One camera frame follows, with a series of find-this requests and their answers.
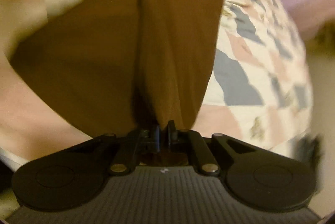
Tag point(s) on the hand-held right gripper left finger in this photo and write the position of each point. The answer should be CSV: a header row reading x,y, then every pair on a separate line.
x,y
156,136

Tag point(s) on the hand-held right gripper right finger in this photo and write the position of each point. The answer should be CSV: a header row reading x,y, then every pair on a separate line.
x,y
171,133

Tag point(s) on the brown garment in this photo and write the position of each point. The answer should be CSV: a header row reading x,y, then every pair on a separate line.
x,y
104,56

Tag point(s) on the checkered bear print quilt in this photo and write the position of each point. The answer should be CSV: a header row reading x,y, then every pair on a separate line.
x,y
248,69

